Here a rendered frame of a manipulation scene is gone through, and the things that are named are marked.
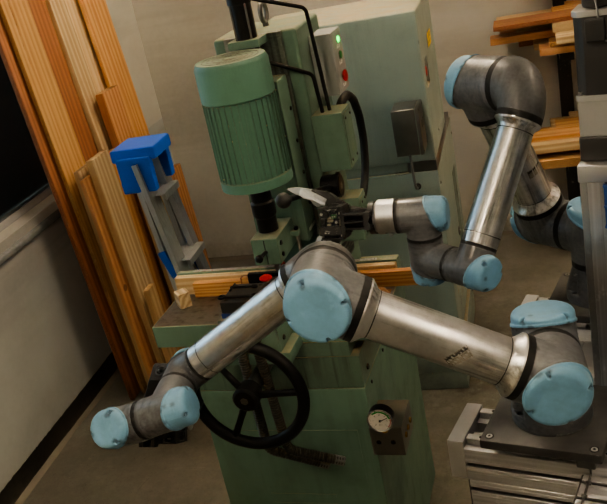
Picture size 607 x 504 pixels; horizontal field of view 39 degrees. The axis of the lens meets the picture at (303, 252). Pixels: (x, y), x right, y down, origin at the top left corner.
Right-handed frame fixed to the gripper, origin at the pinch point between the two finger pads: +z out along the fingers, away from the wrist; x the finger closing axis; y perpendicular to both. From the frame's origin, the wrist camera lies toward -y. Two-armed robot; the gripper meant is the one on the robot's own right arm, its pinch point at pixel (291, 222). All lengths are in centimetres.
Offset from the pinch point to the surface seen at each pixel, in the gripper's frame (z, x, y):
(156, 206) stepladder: 74, 2, -77
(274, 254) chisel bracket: 10.1, 9.5, -13.7
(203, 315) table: 29.8, 23.3, -10.4
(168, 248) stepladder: 72, 17, -79
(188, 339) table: 32.8, 28.2, -6.4
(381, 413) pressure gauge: -14.8, 46.9, -4.6
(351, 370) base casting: -7.5, 37.8, -8.8
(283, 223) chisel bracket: 9.8, 3.2, -21.9
